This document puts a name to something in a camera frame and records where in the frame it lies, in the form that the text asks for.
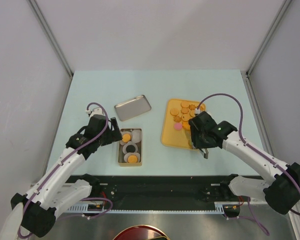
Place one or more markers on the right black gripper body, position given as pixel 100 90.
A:
pixel 198 139

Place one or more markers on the orange cookie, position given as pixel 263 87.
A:
pixel 132 159
pixel 126 137

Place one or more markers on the black cookie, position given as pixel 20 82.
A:
pixel 131 148

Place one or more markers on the metal tongs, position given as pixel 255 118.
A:
pixel 197 144

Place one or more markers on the silver tin lid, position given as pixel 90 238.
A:
pixel 132 108

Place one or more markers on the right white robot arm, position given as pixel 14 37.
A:
pixel 279 185

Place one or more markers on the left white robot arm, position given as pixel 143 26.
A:
pixel 39 208

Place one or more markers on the yellow cookie tin box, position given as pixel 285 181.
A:
pixel 137 140

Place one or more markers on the pink round cookie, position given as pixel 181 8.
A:
pixel 178 126

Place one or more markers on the yellow cookie tray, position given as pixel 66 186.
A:
pixel 178 111

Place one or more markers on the dark red round object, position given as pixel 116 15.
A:
pixel 141 232

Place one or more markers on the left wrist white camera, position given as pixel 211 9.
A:
pixel 94 111

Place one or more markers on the wrist white camera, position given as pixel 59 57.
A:
pixel 94 111
pixel 197 111

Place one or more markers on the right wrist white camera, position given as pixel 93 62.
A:
pixel 197 111

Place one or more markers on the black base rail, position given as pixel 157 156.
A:
pixel 156 191

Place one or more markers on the right aluminium frame post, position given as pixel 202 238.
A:
pixel 269 35

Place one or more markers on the aluminium frame post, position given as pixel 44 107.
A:
pixel 269 35
pixel 39 15

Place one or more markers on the white cable duct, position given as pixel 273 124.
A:
pixel 95 208

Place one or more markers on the left aluminium frame post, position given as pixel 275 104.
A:
pixel 39 15

